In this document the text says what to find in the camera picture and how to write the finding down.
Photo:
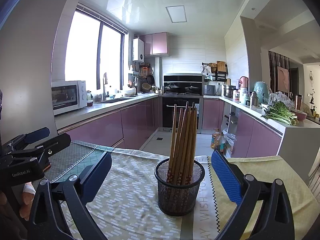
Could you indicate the hanging frying pan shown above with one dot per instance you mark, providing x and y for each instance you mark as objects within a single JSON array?
[{"x": 150, "y": 79}]

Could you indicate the black built-in stove oven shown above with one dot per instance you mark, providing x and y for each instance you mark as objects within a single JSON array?
[{"x": 167, "y": 115}]

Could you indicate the grey refrigerator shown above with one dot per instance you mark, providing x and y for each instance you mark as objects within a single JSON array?
[{"x": 27, "y": 67}]

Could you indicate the white plastic bag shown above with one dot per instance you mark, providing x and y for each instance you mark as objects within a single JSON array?
[{"x": 230, "y": 141}]

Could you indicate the black mesh holder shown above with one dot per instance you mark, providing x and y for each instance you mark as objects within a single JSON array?
[{"x": 180, "y": 202}]

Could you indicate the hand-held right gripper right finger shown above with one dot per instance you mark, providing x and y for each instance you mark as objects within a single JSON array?
[{"x": 226, "y": 177}]

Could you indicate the pink kettle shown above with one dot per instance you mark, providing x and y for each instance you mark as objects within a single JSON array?
[{"x": 244, "y": 82}]

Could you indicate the clear plastic bag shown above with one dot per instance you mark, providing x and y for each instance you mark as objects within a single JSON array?
[{"x": 281, "y": 99}]

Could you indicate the patterned tablecloth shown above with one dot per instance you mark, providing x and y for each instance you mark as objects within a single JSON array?
[{"x": 130, "y": 180}]

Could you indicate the black wall rack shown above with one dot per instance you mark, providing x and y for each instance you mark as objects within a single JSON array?
[{"x": 220, "y": 76}]

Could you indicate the person's left hand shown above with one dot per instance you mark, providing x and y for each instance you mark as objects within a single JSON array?
[{"x": 26, "y": 202}]

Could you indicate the framed wall picture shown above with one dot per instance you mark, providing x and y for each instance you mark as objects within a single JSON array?
[{"x": 282, "y": 78}]

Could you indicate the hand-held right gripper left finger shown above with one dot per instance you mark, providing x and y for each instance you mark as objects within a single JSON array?
[{"x": 97, "y": 177}]

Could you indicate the green leafy vegetables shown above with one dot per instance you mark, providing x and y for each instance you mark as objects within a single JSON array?
[{"x": 281, "y": 115}]

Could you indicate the steel stockpot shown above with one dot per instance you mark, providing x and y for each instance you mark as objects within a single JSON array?
[{"x": 229, "y": 91}]

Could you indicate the ceiling light panel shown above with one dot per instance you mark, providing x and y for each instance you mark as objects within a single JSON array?
[{"x": 176, "y": 14}]

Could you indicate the brown tumbler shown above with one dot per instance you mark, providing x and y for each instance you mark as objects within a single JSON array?
[{"x": 298, "y": 102}]

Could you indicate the cooking oil bottle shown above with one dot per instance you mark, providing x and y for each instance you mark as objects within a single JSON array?
[
  {"x": 221, "y": 142},
  {"x": 214, "y": 141}
]

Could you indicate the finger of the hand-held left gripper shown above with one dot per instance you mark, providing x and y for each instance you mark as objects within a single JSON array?
[
  {"x": 37, "y": 133},
  {"x": 58, "y": 142}
]

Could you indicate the kitchen window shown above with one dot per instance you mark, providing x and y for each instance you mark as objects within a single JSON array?
[{"x": 82, "y": 47}]

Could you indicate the wooden cutting board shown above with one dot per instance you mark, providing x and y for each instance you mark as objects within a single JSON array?
[{"x": 221, "y": 66}]

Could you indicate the pink bowl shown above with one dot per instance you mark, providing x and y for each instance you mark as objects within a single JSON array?
[{"x": 299, "y": 115}]

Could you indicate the black lidded pot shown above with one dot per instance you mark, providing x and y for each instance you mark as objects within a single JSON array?
[
  {"x": 192, "y": 89},
  {"x": 172, "y": 89}
]

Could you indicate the mint green appliance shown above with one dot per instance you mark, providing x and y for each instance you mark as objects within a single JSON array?
[{"x": 262, "y": 91}]

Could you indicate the white microwave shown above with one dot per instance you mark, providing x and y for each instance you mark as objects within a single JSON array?
[{"x": 67, "y": 96}]

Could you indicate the steel faucet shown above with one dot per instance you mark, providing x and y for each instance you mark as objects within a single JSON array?
[{"x": 104, "y": 87}]

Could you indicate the kitchen sink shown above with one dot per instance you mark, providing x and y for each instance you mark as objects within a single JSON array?
[{"x": 112, "y": 100}]

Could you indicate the pink kitchen base cabinets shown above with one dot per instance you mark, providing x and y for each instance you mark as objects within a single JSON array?
[
  {"x": 252, "y": 135},
  {"x": 105, "y": 127}
]

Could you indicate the white water heater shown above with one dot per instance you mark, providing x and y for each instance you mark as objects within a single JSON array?
[{"x": 138, "y": 50}]

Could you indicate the white container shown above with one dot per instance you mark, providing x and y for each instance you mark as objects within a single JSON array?
[{"x": 244, "y": 96}]

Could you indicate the bundle of wooden chopsticks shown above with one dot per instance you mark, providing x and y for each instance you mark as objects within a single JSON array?
[{"x": 186, "y": 140}]

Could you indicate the steel thermos bottle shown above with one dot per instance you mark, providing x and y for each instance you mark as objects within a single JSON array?
[{"x": 254, "y": 99}]

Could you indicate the silver toaster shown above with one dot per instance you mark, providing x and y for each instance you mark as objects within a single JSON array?
[{"x": 209, "y": 90}]

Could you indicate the pink wall cabinet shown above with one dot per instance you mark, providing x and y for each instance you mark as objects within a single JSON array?
[{"x": 158, "y": 43}]

